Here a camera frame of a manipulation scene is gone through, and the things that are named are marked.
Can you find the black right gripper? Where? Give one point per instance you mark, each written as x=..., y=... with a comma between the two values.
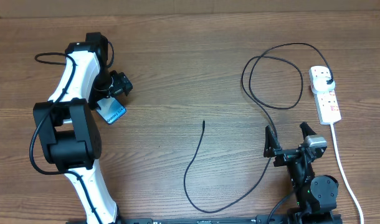
x=271, y=149

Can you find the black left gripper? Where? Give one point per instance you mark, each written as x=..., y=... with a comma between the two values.
x=121, y=83

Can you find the blue Galaxy smartphone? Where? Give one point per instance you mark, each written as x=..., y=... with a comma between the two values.
x=110, y=109

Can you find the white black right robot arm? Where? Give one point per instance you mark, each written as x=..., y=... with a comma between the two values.
x=316, y=195

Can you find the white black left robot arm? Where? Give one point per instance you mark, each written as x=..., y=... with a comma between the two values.
x=66, y=140

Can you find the white charger plug adapter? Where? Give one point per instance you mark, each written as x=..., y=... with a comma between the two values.
x=321, y=85

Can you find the white power strip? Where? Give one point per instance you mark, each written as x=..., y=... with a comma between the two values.
x=326, y=103

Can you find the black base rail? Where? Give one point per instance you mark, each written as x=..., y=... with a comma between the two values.
x=259, y=219

